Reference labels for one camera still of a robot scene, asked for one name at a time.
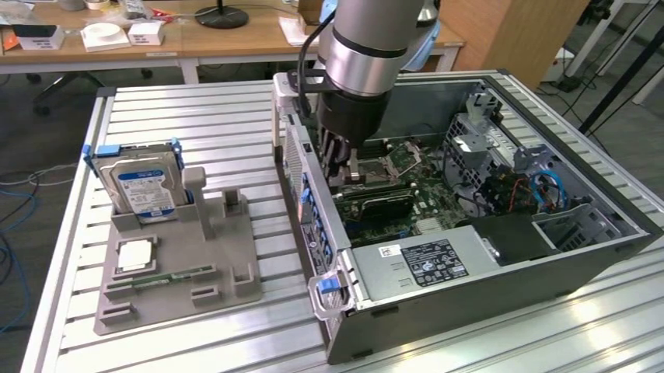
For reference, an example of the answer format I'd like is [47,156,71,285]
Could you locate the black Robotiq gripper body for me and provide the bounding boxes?
[315,87,393,148]

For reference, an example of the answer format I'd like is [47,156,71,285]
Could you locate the graphics card with metal bracket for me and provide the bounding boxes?
[334,190,415,223]

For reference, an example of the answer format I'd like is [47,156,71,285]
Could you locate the CPU socket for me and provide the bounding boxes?
[359,157,401,188]

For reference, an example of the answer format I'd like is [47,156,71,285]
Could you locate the installed black RAM stick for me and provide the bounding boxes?
[337,183,419,198]

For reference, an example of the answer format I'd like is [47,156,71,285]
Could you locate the metal socket cover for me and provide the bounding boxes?
[386,142,422,174]

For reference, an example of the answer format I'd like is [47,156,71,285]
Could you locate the green motherboard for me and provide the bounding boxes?
[309,127,468,249]

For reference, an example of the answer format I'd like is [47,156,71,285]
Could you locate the perforated metal drive cage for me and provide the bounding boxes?
[443,112,520,195]

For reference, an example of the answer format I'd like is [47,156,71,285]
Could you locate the stack of white papers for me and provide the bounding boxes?
[278,16,321,47]

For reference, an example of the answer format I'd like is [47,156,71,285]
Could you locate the grey power supply unit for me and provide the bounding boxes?
[350,226,502,302]

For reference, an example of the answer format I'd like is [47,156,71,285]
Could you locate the brown cardboard box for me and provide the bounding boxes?
[298,0,333,25]

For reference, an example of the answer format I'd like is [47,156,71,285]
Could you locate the black round lamp base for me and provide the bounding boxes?
[194,0,250,30]

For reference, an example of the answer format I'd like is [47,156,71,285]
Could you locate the grey plastic parts rack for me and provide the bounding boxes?
[92,166,264,336]

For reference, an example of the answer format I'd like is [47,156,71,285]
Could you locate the hard disk in blue caddy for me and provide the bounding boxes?
[81,138,196,225]

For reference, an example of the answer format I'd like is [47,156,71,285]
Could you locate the open black PC case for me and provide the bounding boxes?
[271,74,664,366]

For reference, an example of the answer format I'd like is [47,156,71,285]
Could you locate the wooden cabinet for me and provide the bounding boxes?
[438,0,592,82]

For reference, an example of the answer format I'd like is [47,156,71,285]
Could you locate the small white labelled box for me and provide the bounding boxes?
[127,21,166,47]

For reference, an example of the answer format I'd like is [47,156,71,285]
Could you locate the silver CPU chip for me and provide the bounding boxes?
[117,241,155,271]

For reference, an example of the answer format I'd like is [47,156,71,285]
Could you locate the grey metal disk bay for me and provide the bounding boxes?
[532,201,624,253]

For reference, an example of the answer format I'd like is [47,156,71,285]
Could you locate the green RAM stick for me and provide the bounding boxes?
[132,271,196,291]

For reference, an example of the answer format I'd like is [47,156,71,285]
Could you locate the clear plastic bag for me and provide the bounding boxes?
[117,0,155,19]

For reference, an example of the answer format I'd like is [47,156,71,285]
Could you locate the white square dish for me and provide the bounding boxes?
[80,22,132,53]

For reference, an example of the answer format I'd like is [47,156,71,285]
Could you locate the black slanted pole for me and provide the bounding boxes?
[578,23,664,135]

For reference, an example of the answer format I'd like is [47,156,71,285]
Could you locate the black office chair base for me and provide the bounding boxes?
[25,69,155,116]

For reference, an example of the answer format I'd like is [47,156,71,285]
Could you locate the wooden office desk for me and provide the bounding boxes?
[0,0,466,85]

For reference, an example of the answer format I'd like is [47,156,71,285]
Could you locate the white box with black top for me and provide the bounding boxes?
[11,23,67,51]

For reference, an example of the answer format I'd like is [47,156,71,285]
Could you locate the orange packet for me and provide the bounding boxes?
[0,29,20,55]

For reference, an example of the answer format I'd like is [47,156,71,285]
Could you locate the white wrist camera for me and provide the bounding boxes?
[272,71,333,108]

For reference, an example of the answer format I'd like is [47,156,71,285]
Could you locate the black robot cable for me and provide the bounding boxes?
[295,11,334,117]

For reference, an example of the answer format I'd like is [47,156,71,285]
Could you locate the blue SATA wire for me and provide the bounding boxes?
[532,169,569,213]

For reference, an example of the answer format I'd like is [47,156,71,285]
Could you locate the white table frame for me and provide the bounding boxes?
[562,0,664,106]

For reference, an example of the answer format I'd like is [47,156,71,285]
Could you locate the white floor cable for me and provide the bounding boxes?
[0,162,76,187]

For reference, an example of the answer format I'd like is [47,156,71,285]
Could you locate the blue floor cable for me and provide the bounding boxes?
[0,190,40,335]

